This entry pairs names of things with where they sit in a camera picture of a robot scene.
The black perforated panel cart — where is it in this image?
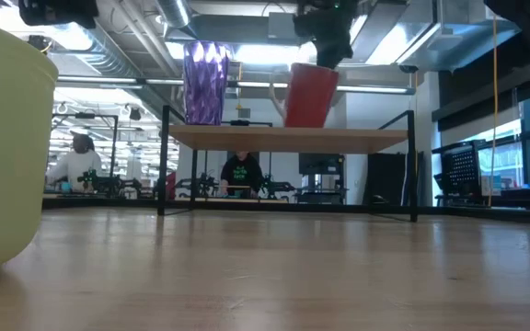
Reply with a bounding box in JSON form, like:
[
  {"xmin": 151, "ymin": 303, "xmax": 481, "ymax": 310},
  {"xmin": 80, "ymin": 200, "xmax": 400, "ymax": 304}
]
[{"xmin": 432, "ymin": 139, "xmax": 490, "ymax": 208}]

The yellow-green cup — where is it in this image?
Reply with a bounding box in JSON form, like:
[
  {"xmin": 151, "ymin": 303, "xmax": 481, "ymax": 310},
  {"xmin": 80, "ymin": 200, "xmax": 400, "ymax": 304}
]
[{"xmin": 0, "ymin": 17, "xmax": 60, "ymax": 280}]

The wooden shelf with black frame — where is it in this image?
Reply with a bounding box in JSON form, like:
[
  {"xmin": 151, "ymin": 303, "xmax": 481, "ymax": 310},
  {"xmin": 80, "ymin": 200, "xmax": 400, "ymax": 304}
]
[{"xmin": 156, "ymin": 104, "xmax": 420, "ymax": 223}]

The dark background cabinet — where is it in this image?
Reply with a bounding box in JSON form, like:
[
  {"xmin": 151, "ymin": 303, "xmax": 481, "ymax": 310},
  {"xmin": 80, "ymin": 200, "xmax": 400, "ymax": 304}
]
[{"xmin": 367, "ymin": 153, "xmax": 409, "ymax": 206}]

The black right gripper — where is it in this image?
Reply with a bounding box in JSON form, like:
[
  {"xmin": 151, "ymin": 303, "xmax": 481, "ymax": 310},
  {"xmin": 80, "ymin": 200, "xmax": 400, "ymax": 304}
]
[{"xmin": 292, "ymin": 0, "xmax": 361, "ymax": 71}]

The person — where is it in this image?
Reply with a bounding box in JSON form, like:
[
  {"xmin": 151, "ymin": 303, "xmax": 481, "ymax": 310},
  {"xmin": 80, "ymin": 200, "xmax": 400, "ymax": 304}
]
[
  {"xmin": 218, "ymin": 151, "xmax": 265, "ymax": 200},
  {"xmin": 45, "ymin": 132, "xmax": 105, "ymax": 194}
]

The purple faceted tumbler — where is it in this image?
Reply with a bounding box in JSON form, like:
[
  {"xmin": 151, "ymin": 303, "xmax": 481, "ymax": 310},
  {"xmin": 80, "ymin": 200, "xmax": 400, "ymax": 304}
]
[{"xmin": 182, "ymin": 40, "xmax": 231, "ymax": 127}]

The red mug with white handle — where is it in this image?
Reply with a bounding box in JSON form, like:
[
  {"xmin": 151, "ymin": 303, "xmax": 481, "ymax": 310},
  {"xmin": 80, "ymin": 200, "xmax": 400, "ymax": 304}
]
[{"xmin": 268, "ymin": 63, "xmax": 340, "ymax": 130}]

